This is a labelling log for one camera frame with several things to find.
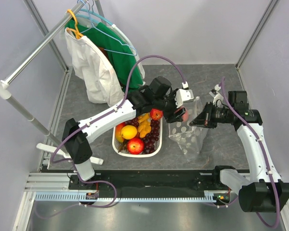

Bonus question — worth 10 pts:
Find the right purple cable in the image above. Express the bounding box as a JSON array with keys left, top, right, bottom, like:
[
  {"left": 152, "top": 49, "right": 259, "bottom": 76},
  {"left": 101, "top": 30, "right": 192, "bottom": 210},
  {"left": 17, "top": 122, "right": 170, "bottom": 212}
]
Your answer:
[{"left": 204, "top": 76, "right": 280, "bottom": 229}]

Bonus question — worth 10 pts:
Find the red apple back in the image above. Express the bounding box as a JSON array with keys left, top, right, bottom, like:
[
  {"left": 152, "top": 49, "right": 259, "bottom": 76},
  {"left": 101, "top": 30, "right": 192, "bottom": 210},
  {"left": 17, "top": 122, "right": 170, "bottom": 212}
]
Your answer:
[{"left": 150, "top": 108, "right": 163, "bottom": 121}]

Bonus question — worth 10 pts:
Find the yellow ginger root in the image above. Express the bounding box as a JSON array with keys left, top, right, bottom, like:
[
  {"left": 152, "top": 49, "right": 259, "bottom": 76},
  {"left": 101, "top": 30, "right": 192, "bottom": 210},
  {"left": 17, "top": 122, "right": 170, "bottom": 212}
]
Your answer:
[{"left": 137, "top": 113, "right": 151, "bottom": 138}]

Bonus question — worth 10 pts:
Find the red apple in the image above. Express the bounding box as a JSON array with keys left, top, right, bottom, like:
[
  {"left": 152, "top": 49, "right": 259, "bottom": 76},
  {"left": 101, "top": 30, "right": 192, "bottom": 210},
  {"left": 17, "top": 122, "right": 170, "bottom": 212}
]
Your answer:
[
  {"left": 150, "top": 108, "right": 163, "bottom": 121},
  {"left": 127, "top": 138, "right": 145, "bottom": 154}
]

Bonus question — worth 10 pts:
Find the red apple front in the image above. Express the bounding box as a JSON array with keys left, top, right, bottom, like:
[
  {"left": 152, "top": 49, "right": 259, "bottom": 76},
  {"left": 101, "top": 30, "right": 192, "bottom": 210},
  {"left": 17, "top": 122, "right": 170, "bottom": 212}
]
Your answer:
[{"left": 127, "top": 138, "right": 145, "bottom": 154}]

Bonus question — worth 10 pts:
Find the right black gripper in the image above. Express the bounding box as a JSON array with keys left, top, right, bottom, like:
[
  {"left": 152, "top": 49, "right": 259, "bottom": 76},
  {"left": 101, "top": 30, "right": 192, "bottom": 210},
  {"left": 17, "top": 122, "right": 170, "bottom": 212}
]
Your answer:
[{"left": 190, "top": 102, "right": 234, "bottom": 128}]

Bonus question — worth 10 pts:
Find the clear polka dot zip bag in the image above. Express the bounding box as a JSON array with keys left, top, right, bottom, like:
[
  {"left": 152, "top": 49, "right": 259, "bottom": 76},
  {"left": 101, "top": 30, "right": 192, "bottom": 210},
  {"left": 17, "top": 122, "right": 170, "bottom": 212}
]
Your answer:
[{"left": 168, "top": 96, "right": 208, "bottom": 159}]

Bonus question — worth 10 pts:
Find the white plastic fruit basket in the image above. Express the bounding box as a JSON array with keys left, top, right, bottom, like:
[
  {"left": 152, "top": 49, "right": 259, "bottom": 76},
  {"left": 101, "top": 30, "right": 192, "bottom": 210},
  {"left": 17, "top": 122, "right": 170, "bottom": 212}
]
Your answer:
[{"left": 112, "top": 115, "right": 163, "bottom": 158}]

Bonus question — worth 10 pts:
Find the purple cable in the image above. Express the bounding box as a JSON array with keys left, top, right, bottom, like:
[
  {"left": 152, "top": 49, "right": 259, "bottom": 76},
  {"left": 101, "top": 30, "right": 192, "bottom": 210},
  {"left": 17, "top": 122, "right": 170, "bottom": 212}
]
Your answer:
[
  {"left": 33, "top": 54, "right": 189, "bottom": 218},
  {"left": 204, "top": 76, "right": 280, "bottom": 229}
]

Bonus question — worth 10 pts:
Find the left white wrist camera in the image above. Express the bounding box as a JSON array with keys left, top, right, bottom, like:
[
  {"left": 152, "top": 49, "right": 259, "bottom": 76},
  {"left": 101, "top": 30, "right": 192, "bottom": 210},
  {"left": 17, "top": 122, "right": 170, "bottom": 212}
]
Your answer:
[{"left": 174, "top": 82, "right": 195, "bottom": 108}]

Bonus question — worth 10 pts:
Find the pink peach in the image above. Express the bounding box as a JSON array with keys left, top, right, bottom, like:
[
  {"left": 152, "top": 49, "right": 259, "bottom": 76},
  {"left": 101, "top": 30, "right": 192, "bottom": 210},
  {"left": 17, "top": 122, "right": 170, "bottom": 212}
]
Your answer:
[{"left": 181, "top": 107, "right": 189, "bottom": 122}]

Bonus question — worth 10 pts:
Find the dark purple grape bunch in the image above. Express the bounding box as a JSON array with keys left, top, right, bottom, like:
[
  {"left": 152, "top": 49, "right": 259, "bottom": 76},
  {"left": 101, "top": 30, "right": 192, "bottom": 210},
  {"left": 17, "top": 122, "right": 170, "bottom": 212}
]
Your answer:
[{"left": 125, "top": 117, "right": 139, "bottom": 127}]

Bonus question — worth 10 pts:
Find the light blue cable duct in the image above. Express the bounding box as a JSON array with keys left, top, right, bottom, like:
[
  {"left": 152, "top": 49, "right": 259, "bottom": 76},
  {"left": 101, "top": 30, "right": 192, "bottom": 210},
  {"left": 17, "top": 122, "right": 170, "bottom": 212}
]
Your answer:
[{"left": 35, "top": 192, "right": 230, "bottom": 203}]

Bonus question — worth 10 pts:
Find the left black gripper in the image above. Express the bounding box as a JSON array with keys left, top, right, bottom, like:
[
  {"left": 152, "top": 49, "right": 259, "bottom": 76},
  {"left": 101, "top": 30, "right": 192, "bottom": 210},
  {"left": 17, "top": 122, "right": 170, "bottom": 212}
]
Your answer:
[{"left": 154, "top": 89, "right": 186, "bottom": 124}]

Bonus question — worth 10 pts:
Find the dark grape bunch right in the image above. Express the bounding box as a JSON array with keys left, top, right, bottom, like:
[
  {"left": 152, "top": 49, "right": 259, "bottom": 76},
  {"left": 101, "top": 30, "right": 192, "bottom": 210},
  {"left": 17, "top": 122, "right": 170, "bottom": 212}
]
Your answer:
[{"left": 142, "top": 120, "right": 160, "bottom": 154}]

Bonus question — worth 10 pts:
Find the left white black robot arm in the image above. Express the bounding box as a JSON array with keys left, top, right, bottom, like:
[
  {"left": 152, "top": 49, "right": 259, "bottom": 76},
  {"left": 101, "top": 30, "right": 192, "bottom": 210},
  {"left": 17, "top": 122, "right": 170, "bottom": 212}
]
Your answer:
[{"left": 62, "top": 77, "right": 194, "bottom": 189}]

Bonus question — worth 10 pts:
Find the green shirt on hanger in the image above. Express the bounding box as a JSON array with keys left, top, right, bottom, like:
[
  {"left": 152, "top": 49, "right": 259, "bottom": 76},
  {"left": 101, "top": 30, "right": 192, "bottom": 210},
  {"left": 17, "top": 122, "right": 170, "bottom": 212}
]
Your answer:
[{"left": 78, "top": 24, "right": 136, "bottom": 85}]

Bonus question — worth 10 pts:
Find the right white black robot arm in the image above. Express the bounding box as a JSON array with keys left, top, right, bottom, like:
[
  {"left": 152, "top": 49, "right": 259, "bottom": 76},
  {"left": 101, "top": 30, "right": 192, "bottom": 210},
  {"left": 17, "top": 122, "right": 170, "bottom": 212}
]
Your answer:
[{"left": 189, "top": 90, "right": 289, "bottom": 213}]

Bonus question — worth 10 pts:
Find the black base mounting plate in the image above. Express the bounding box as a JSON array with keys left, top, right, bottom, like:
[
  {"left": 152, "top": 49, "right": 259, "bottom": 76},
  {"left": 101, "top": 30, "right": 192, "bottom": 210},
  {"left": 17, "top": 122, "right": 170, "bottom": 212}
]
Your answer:
[{"left": 68, "top": 169, "right": 229, "bottom": 197}]

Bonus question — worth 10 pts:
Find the yellow lemon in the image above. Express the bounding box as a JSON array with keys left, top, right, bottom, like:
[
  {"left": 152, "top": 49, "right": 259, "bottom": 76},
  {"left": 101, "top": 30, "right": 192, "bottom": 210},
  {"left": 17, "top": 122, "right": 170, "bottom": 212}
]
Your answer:
[{"left": 120, "top": 125, "right": 138, "bottom": 140}]

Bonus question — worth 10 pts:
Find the metal clothes rack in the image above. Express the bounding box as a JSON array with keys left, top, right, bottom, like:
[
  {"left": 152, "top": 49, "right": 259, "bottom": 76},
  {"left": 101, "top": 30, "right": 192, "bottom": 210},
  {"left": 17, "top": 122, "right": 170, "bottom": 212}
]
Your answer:
[{"left": 0, "top": 0, "right": 104, "bottom": 166}]

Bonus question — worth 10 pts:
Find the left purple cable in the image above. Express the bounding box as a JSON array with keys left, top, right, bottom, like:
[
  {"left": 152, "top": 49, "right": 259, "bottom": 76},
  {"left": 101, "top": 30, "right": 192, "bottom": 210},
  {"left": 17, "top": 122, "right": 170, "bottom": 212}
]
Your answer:
[{"left": 33, "top": 54, "right": 189, "bottom": 218}]

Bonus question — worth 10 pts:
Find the blue clothes hanger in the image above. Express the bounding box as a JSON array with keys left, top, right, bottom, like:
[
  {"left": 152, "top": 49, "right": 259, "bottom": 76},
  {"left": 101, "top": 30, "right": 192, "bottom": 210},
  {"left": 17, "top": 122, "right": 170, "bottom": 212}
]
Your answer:
[{"left": 76, "top": 4, "right": 138, "bottom": 56}]

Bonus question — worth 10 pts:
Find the red yellow mango left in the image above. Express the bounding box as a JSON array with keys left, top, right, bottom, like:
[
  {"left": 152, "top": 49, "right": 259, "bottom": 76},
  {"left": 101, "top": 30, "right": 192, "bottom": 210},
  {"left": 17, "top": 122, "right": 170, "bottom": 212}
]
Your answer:
[{"left": 115, "top": 122, "right": 125, "bottom": 143}]

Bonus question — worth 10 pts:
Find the white shirt on hanger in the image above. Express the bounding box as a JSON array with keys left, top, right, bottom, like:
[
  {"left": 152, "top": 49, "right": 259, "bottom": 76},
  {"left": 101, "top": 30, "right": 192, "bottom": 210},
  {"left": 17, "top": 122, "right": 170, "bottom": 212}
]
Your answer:
[{"left": 65, "top": 27, "right": 124, "bottom": 106}]

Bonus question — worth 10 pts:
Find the orange clothes hanger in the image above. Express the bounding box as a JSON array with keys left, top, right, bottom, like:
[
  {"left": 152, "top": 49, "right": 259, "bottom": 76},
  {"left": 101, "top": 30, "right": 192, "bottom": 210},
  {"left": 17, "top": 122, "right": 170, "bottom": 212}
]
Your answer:
[{"left": 66, "top": 9, "right": 83, "bottom": 39}]

